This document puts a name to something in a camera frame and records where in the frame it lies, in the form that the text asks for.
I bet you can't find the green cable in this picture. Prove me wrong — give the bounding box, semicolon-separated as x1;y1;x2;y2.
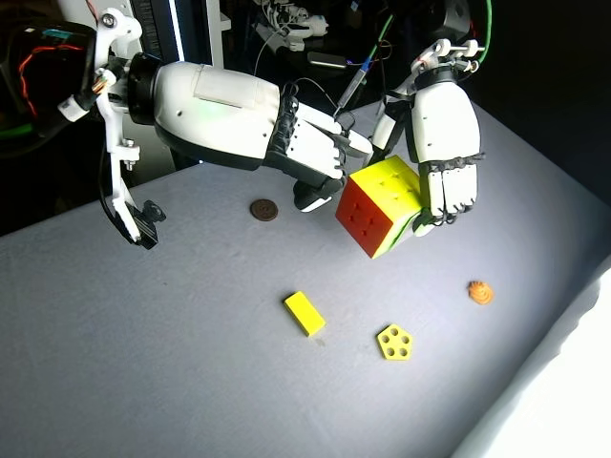
470;0;494;64
366;13;395;64

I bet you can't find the spare white robot hand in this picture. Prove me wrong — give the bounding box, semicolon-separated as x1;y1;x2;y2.
255;0;331;52

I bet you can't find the white post with blue stripe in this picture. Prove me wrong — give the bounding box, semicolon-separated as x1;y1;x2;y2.
166;0;226;66

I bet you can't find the yellow rectangular block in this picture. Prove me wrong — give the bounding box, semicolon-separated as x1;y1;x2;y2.
283;290;327;338

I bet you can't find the grey table cloth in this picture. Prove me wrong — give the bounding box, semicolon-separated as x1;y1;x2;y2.
0;100;611;458

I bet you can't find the silver plug with blue band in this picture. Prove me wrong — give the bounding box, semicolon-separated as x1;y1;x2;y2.
332;56;371;116

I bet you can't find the multicoloured Rubik's cube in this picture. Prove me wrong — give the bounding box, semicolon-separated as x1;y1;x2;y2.
335;155;425;260

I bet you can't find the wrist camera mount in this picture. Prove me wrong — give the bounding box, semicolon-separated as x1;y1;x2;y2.
93;7;168;252

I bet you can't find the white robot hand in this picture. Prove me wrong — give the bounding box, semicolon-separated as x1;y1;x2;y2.
370;80;482;239
152;60;374;215

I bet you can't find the brown chocolate sandwich cookie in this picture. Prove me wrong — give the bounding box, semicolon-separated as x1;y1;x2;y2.
249;198;278;223

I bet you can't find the orange swirl toy pastry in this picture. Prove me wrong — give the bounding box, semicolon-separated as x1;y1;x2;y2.
466;280;496;307

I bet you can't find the yellow pentagon block with holes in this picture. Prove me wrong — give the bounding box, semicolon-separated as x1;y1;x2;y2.
375;323;414;362

